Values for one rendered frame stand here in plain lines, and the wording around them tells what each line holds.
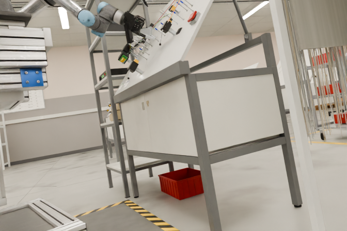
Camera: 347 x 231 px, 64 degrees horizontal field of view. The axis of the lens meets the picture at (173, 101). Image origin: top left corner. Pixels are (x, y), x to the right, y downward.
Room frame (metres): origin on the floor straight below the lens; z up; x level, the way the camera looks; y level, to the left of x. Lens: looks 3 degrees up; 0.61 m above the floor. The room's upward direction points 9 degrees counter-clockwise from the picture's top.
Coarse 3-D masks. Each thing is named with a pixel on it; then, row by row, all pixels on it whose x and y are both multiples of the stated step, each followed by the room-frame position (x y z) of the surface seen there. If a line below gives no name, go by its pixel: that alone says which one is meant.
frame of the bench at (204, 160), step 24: (216, 72) 1.38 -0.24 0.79; (240, 72) 1.45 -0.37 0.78; (264, 72) 1.53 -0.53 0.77; (192, 96) 1.30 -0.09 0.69; (192, 120) 1.33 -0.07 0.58; (264, 144) 1.49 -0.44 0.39; (288, 144) 1.57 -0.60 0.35; (192, 168) 2.58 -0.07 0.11; (288, 168) 1.58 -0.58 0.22; (216, 216) 1.31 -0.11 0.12
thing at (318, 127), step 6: (324, 54) 3.39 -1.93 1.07; (312, 60) 3.56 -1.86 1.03; (324, 60) 3.40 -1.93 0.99; (306, 66) 3.59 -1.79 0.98; (342, 66) 3.16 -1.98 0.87; (306, 72) 3.59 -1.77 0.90; (330, 84) 3.39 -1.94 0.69; (336, 84) 3.32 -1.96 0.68; (318, 90) 3.56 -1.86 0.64; (330, 90) 3.40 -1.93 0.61; (312, 96) 3.59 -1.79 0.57; (324, 96) 3.42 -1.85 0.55; (312, 108) 3.60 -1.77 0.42; (336, 114) 3.57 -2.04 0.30; (336, 120) 3.59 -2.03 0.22; (342, 120) 3.51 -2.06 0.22; (318, 126) 3.59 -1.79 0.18; (324, 126) 3.58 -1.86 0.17; (330, 126) 3.48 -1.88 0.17; (336, 126) 3.39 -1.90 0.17; (342, 126) 3.30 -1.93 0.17
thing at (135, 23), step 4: (128, 12) 1.54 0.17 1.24; (124, 16) 1.53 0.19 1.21; (128, 16) 1.54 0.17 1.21; (132, 16) 1.53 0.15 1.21; (140, 16) 1.57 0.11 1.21; (124, 20) 1.56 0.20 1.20; (128, 20) 1.55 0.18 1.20; (132, 20) 1.52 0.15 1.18; (136, 20) 1.53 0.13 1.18; (140, 20) 1.55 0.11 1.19; (144, 20) 1.56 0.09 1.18; (120, 24) 1.57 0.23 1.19; (132, 24) 1.54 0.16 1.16; (136, 24) 1.54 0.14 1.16; (140, 24) 1.53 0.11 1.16; (132, 28) 1.55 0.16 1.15; (136, 28) 1.55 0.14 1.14; (140, 28) 1.59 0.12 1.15
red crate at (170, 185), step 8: (184, 168) 2.50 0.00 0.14; (160, 176) 2.35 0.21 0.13; (168, 176) 2.43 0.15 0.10; (176, 176) 2.46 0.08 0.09; (184, 176) 2.50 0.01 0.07; (192, 176) 2.44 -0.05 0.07; (200, 176) 2.14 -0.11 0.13; (160, 184) 2.39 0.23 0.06; (168, 184) 2.22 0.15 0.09; (176, 184) 2.07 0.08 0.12; (184, 184) 2.08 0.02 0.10; (192, 184) 2.11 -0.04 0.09; (200, 184) 2.13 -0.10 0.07; (168, 192) 2.24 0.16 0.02; (176, 192) 2.09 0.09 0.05; (184, 192) 2.08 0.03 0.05; (192, 192) 2.10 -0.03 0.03; (200, 192) 2.13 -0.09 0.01
